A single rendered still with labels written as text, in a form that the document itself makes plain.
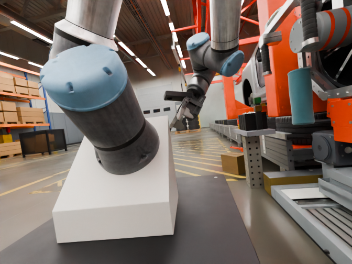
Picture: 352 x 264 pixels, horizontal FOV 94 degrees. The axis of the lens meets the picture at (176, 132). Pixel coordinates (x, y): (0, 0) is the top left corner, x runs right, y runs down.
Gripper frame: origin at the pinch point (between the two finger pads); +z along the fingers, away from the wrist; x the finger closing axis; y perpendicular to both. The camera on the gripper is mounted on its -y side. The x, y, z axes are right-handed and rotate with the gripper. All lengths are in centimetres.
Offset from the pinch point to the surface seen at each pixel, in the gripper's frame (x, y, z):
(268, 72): -4, 30, -51
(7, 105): 807, -667, -33
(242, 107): 167, 105, -175
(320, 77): -11, 54, -59
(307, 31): -32, 21, -36
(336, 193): 1, 84, -13
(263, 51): -6, 23, -59
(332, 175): 2, 84, -22
